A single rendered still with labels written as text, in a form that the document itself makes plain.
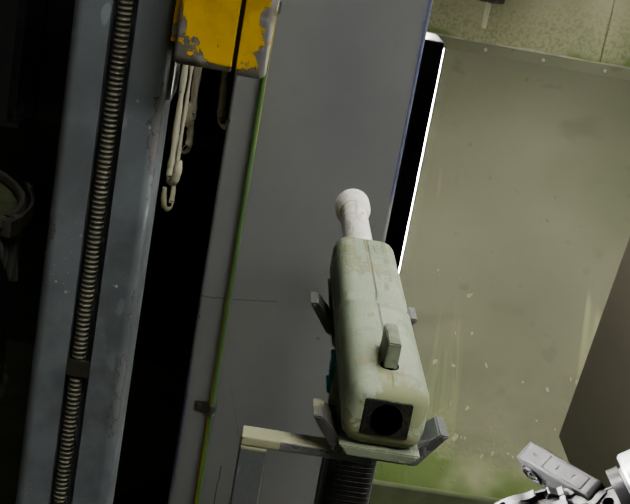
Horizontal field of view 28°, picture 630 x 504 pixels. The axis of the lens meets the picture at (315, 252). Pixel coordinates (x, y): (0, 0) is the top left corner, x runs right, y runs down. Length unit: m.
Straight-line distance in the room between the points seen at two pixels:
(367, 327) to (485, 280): 2.19
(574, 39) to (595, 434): 1.31
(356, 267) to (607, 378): 1.28
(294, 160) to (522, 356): 1.75
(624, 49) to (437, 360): 0.93
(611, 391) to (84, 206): 1.47
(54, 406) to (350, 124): 0.55
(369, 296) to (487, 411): 2.07
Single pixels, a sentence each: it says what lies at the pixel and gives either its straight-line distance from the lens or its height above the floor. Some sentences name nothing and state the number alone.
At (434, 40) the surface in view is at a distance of 1.27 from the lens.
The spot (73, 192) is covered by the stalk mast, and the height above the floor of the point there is 1.20.
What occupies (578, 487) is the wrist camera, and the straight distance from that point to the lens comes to 1.39.
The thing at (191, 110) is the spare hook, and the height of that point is 1.16.
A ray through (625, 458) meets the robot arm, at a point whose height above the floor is 0.89.
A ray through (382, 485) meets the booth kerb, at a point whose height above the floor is 0.16.
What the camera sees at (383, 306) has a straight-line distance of 0.83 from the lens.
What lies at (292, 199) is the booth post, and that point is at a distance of 1.28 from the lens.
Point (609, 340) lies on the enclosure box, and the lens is 2.16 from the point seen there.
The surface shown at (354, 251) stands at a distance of 0.95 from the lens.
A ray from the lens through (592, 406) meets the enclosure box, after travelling 2.20.
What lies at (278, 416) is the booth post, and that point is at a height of 0.86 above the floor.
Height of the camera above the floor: 1.40
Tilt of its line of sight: 16 degrees down
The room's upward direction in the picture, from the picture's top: 10 degrees clockwise
